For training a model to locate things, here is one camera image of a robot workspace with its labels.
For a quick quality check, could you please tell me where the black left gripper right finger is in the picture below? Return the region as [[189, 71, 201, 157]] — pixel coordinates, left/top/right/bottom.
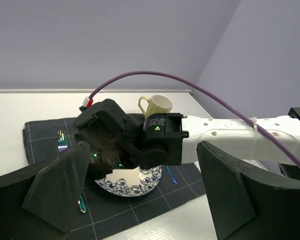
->
[[197, 141, 300, 240]]

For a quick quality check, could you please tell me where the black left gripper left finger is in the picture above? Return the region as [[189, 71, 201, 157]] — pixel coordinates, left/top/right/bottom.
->
[[0, 141, 90, 240]]

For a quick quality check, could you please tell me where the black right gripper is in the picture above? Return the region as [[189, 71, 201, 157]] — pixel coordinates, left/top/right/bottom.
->
[[73, 98, 145, 177]]

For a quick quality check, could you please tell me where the blue floral white plate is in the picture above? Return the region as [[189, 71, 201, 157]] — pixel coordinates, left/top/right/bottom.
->
[[95, 166, 162, 197]]

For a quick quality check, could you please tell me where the iridescent green fork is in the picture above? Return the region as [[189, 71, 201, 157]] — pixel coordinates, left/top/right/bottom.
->
[[56, 129, 88, 214]]

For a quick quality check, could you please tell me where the pale yellow mug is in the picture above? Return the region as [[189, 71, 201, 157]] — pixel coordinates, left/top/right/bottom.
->
[[138, 94, 174, 120]]

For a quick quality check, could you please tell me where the dark grey checked cloth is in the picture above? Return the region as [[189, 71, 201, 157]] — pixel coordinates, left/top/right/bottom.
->
[[23, 118, 206, 240]]

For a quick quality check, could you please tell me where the iridescent purple spoon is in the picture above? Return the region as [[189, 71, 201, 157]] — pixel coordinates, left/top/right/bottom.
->
[[165, 165, 179, 185]]

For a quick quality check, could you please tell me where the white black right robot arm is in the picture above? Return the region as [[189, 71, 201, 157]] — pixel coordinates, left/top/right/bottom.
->
[[73, 99, 300, 179]]

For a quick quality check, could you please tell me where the aluminium table edge rail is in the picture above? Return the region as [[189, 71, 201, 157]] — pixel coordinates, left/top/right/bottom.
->
[[0, 89, 192, 95]]

